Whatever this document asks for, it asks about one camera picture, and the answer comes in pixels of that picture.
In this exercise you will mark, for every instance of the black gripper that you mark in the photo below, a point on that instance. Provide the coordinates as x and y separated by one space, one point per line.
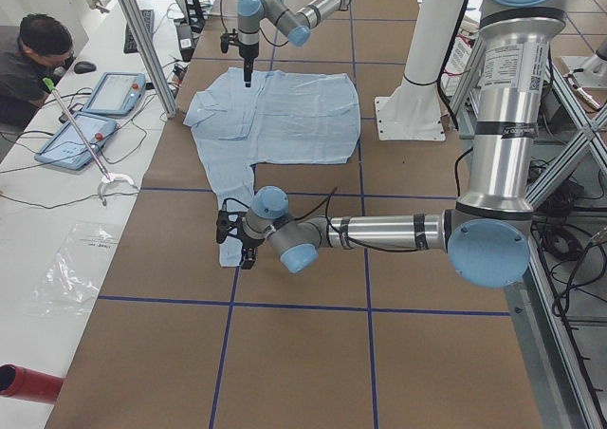
248 55
248 241

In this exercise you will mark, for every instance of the light blue button shirt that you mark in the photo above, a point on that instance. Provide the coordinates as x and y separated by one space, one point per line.
280 118

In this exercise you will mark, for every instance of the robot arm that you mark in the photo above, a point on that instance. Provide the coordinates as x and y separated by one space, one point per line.
296 26
485 234

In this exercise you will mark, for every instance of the far blue teach pendant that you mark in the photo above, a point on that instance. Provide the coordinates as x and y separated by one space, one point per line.
116 94

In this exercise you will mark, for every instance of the blue teach pendant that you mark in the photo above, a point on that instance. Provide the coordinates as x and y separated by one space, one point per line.
66 149
116 94

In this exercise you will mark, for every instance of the black computer mouse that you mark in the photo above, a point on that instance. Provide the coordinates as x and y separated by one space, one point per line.
83 67

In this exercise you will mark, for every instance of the clear plastic bag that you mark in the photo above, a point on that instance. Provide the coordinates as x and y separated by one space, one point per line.
72 282

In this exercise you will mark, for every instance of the near blue teach pendant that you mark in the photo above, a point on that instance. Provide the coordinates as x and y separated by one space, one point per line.
66 149

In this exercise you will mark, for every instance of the silver reacher grabber tool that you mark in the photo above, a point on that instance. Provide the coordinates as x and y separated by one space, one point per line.
107 178

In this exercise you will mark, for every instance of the seated person dark shirt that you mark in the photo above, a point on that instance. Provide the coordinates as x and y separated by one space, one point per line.
30 53

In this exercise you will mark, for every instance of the red cylinder tube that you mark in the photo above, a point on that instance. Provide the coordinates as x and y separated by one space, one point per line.
26 384

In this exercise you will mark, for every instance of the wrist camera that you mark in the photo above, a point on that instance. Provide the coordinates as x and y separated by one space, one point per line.
227 40
228 224

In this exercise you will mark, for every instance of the aluminium frame post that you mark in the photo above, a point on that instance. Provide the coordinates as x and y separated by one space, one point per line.
148 55

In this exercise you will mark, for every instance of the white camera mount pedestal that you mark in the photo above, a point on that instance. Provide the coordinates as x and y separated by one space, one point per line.
413 111

